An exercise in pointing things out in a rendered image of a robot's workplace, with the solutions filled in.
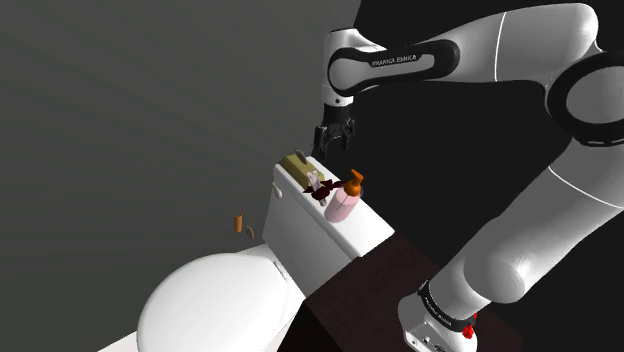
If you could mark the dark red spray bottle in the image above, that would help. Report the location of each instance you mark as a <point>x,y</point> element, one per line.
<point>322,190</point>

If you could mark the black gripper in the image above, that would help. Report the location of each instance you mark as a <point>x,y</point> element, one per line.
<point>336,119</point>

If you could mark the brown toilet paper roll holder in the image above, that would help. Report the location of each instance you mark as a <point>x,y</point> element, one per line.
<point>239,223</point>

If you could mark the olive tissue box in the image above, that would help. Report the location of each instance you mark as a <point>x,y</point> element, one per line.
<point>300,169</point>

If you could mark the pink soap dispenser orange pump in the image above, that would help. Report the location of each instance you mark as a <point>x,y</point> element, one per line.
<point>345,200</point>

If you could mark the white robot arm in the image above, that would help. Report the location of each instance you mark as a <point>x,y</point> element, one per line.
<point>536,229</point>

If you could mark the white toilet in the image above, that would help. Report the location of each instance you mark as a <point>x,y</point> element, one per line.
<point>234,302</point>

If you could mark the dark wood robot stand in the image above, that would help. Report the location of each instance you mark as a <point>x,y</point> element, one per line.
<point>390,302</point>

